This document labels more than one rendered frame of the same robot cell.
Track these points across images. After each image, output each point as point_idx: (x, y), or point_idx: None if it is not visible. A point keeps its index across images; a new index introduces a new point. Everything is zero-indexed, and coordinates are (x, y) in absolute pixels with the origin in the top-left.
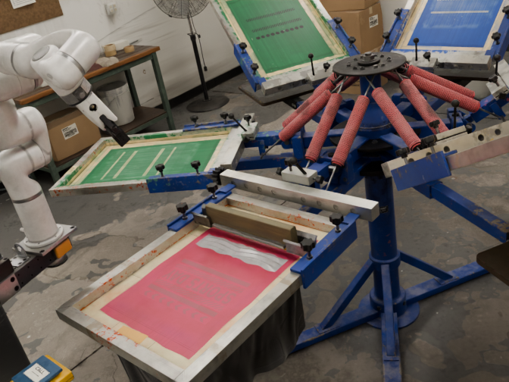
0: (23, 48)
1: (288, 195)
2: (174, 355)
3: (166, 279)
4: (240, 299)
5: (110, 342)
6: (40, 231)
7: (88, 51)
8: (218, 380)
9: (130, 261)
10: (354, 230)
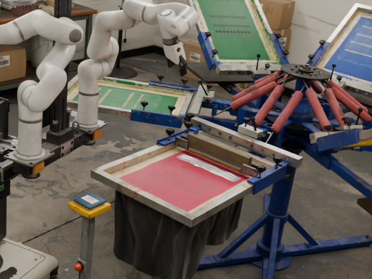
0: (153, 6)
1: (241, 141)
2: None
3: (160, 171)
4: (213, 190)
5: (138, 192)
6: (90, 118)
7: (195, 20)
8: (193, 234)
9: (135, 155)
10: (284, 170)
